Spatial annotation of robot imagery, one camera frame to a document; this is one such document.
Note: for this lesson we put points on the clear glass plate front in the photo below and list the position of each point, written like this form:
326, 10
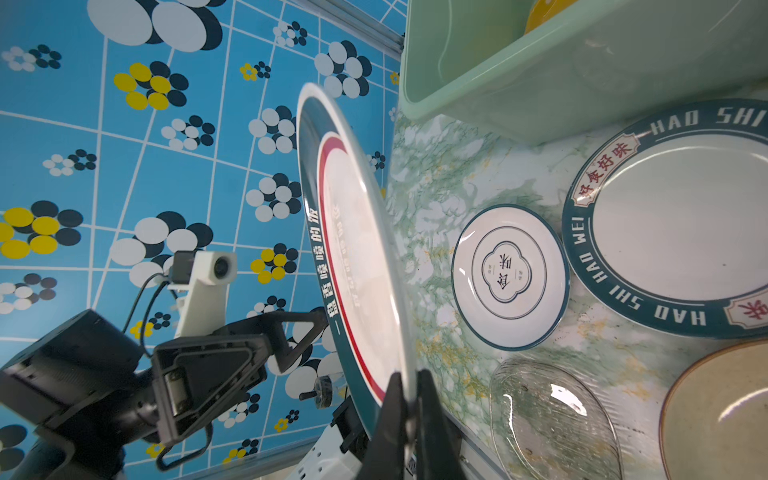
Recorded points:
547, 424

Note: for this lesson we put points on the white teal lettered plate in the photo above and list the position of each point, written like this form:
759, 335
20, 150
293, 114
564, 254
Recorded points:
666, 222

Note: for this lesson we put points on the yellow polka dot plate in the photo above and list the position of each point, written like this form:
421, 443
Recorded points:
544, 10

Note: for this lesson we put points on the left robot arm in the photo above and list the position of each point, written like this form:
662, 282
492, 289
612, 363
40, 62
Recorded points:
81, 387

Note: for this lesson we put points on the beige ceramic plate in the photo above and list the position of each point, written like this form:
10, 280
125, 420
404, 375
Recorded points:
713, 423

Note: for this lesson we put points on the small white green-rimmed plate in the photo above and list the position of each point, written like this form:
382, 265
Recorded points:
510, 278

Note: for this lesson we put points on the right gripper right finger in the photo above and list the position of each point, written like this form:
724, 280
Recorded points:
435, 453

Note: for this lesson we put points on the mint green plastic bin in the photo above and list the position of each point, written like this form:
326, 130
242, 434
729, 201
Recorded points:
594, 63

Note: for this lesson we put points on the large white red-rimmed plate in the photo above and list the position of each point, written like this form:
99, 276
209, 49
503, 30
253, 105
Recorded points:
354, 255

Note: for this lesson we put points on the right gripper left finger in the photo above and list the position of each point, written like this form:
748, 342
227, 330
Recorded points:
385, 457

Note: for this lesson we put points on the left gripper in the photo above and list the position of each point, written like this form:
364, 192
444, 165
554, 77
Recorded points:
196, 379

